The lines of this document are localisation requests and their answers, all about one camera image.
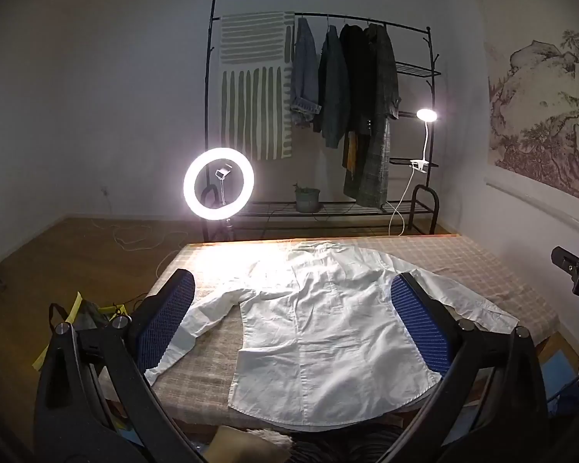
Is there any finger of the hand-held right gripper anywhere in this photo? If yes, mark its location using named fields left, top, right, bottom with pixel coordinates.
left=550, top=246, right=579, bottom=278

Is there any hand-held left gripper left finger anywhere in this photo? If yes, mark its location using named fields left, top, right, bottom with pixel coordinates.
left=33, top=267, right=208, bottom=463

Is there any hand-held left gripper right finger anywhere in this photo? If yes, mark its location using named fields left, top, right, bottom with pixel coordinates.
left=377, top=271, right=552, bottom=463

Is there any white long-sleeved shirt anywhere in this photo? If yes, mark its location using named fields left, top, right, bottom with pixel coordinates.
left=145, top=240, right=521, bottom=432

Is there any black metal clothes rack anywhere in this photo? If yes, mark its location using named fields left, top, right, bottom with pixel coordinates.
left=203, top=0, right=442, bottom=242

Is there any beige plaid blanket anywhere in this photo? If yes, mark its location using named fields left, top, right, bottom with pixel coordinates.
left=99, top=234, right=560, bottom=428

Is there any dark bag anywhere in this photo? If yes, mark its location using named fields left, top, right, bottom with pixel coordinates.
left=48, top=299, right=131, bottom=333

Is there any yellow strip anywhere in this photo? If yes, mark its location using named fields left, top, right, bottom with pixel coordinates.
left=31, top=292, right=85, bottom=372

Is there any blue floor mat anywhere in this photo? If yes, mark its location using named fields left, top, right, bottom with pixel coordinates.
left=543, top=350, right=579, bottom=416

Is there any person's striped clothing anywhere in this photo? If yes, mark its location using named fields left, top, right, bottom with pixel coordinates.
left=289, top=422, right=406, bottom=463

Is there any beige cushion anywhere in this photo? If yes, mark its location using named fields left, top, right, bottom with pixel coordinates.
left=207, top=427, right=294, bottom=463

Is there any grey plaid coat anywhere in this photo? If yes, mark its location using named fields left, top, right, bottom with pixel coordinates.
left=344, top=23, right=400, bottom=208

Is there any yellow garment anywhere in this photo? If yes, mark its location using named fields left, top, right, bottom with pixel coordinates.
left=344, top=130, right=360, bottom=174

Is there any white clip lamp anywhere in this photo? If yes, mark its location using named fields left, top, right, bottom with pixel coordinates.
left=410, top=108, right=439, bottom=174

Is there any green striped hanging cloth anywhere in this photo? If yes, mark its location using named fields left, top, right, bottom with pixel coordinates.
left=219, top=11, right=295, bottom=161

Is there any dark green jacket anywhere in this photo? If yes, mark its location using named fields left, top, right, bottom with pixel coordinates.
left=313, top=26, right=350, bottom=150

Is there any black coat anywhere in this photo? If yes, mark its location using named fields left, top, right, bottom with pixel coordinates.
left=340, top=23, right=374, bottom=136

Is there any blue denim jacket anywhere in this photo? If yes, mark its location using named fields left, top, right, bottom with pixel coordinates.
left=289, top=17, right=322, bottom=128

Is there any white floor cable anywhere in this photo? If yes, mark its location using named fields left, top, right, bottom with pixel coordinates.
left=89, top=219, right=189, bottom=252

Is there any black ring light stand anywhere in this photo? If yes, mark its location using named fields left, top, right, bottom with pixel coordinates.
left=200, top=176, right=237, bottom=242

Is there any white ring light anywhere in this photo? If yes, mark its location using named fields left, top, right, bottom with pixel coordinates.
left=182, top=147, right=256, bottom=218

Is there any white lamp cable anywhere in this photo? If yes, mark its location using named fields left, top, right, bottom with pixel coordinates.
left=388, top=169, right=416, bottom=237

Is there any landscape wall poster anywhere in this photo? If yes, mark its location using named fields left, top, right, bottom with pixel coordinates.
left=482, top=24, right=579, bottom=203

